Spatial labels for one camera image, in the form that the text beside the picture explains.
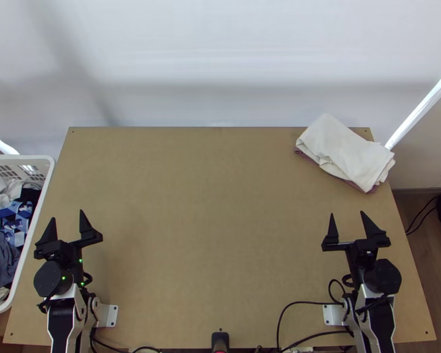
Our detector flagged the white light strip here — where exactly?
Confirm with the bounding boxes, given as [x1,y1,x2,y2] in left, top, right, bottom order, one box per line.
[385,60,441,149]
[0,124,20,155]

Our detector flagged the white t-shirt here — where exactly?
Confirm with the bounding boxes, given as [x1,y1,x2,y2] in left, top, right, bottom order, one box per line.
[295,112,396,192]

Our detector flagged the heap of clothes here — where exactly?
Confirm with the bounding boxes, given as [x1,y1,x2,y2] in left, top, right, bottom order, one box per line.
[0,171,36,304]

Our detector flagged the white laundry basket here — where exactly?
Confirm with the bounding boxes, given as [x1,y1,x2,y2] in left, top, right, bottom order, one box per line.
[0,155,56,314]

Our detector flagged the black cable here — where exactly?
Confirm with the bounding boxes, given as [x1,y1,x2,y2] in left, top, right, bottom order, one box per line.
[405,195,441,237]
[328,278,355,305]
[276,301,342,353]
[89,328,133,353]

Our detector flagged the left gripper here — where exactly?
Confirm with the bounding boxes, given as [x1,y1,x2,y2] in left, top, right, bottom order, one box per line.
[34,209,104,275]

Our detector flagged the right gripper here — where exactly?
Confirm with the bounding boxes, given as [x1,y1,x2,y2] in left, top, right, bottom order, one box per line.
[321,210,392,282]

